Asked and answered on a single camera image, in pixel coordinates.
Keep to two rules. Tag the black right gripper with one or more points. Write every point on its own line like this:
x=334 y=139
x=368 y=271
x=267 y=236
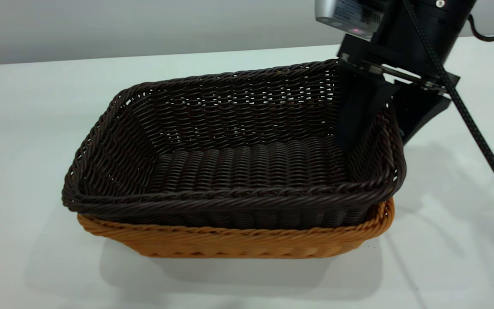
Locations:
x=384 y=56

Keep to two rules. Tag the dark brown wicker basket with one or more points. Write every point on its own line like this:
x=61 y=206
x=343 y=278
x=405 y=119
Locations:
x=230 y=171

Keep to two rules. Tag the light brown wicker basket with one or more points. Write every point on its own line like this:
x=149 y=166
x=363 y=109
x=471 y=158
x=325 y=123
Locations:
x=230 y=244

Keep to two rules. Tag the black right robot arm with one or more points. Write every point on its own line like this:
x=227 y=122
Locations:
x=431 y=30

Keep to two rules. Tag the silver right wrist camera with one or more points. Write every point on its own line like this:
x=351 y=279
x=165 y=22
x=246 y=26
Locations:
x=350 y=17

